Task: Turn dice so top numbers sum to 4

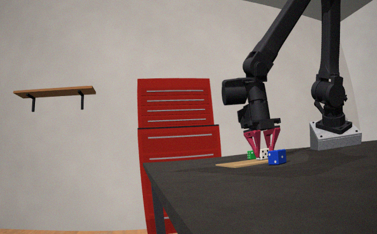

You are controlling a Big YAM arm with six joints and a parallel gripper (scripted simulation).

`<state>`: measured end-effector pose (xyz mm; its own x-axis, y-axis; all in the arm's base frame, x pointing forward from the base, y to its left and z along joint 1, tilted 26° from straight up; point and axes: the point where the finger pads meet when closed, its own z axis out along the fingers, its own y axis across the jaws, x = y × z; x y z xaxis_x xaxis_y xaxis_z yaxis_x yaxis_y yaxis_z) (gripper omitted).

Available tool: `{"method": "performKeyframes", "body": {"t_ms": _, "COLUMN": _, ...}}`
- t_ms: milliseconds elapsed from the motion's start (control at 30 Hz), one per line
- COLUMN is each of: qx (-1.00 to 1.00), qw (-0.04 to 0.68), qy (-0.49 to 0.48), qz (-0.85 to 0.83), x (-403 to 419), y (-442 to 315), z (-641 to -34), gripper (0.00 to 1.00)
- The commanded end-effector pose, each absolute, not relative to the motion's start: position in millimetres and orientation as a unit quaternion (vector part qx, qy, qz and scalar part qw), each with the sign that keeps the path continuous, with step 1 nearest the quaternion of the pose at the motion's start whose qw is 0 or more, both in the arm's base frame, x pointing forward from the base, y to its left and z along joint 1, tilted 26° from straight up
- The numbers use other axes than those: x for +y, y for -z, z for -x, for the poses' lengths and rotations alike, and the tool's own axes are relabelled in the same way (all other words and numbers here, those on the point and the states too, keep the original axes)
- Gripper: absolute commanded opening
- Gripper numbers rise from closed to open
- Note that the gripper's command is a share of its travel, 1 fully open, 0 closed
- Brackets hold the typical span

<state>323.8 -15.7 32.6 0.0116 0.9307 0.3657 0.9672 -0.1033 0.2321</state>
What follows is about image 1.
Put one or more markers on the green dice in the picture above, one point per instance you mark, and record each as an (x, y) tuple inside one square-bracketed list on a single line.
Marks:
[(251, 155)]

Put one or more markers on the blue dice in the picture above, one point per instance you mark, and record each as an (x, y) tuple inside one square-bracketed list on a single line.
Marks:
[(277, 157)]

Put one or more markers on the tan flat mat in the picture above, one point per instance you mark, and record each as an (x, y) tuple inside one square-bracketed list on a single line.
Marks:
[(243, 163)]

